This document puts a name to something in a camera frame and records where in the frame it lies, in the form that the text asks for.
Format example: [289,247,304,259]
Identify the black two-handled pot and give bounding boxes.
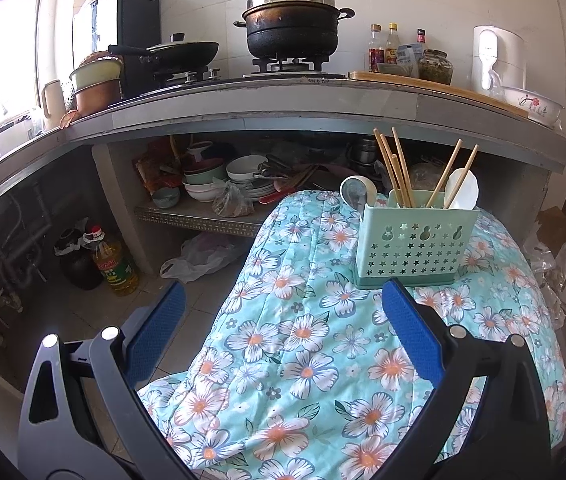
[233,2,355,36]

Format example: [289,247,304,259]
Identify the wooden cutting board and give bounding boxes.
[348,70,531,121]

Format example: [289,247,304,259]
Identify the white kitchen appliance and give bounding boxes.
[472,25,526,98]

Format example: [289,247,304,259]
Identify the glass jar of pickles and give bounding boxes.
[417,49,453,86]

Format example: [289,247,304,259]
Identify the black cast iron pot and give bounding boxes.
[246,30,340,59]

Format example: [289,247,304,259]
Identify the wooden chopstick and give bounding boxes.
[426,139,464,208]
[373,128,401,207]
[380,136,406,207]
[391,127,416,208]
[446,144,479,209]

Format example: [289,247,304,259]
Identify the black frying pan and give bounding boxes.
[108,33,220,68]

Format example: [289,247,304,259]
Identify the black box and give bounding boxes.
[73,0,160,98]

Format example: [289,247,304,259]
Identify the black gas stove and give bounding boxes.
[108,55,349,108]

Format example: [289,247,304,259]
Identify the pile of bowls and plates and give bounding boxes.
[152,142,324,209]

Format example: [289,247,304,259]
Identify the clear plastic bag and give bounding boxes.
[483,72,506,98]

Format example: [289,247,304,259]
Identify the yellow-capped bottle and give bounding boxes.
[384,22,400,65]

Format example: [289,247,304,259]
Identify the green plastic utensil holder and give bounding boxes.
[353,203,480,290]

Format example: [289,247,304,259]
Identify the teal floral blanket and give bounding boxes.
[135,189,566,480]

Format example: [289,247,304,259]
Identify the dark ceramic jar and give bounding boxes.
[54,227,104,291]

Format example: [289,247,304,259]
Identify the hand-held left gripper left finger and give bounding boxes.
[17,279,199,480]

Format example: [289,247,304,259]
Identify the clear bottle with red label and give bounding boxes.
[368,24,385,73]

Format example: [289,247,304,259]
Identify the white plastic bag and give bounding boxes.
[159,232,254,283]

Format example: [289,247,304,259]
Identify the cardboard box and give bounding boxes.
[536,205,566,256]

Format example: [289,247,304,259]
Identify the pile of white plastic bags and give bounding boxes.
[523,240,566,331]

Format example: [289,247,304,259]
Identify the cream mug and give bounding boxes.
[40,79,67,132]

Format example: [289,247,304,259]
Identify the white floral enamel basin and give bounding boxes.
[500,86,566,128]

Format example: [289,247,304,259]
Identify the cream enamel pot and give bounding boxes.
[69,56,124,92]

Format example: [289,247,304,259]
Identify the patterned metal shelf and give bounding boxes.
[134,200,276,238]

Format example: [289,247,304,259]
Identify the plastic bag with dark contents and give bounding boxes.
[211,180,256,218]

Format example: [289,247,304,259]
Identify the blue and white packet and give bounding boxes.
[395,42,424,78]

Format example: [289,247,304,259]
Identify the cooking oil bottle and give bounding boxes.
[85,225,140,297]

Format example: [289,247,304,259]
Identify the steel pots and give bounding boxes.
[348,137,381,176]

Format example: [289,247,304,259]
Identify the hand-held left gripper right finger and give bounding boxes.
[367,276,553,480]

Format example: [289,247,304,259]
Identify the red plastic packaging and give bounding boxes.
[132,137,186,196]

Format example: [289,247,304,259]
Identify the white plastic rice paddle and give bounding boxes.
[444,167,480,211]

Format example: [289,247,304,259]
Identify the gray kitchen counter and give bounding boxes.
[0,72,566,411]

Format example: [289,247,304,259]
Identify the brown pot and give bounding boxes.
[73,77,124,117]

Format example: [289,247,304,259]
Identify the sink drain pipes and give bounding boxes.
[0,180,58,346]

